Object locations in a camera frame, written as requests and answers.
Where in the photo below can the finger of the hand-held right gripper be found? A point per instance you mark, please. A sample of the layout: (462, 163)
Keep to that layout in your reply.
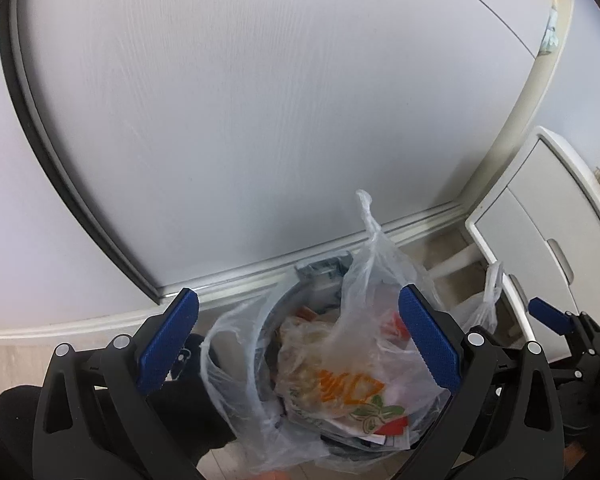
(547, 310)
(575, 377)

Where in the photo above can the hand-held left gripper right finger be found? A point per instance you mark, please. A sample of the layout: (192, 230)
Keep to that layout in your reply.
(430, 340)

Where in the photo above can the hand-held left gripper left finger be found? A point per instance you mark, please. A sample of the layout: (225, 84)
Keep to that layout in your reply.
(172, 340)

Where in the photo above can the clear plastic food bag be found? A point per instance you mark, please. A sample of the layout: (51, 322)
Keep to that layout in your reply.
(330, 375)

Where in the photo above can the round trash bin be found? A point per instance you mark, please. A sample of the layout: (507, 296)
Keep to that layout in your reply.
(325, 265)

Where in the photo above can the white plastic bag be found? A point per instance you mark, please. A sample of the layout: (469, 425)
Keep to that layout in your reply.
(482, 310)

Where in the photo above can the clear bin liner bag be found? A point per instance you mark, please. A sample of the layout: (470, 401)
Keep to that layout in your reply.
(230, 360)

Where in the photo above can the white nightstand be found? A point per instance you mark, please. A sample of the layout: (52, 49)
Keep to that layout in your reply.
(530, 210)

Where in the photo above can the white wardrobe door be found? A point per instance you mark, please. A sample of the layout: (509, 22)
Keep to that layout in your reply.
(230, 110)

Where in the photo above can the light blue cloth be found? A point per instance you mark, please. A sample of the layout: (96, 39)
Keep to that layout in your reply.
(549, 35)

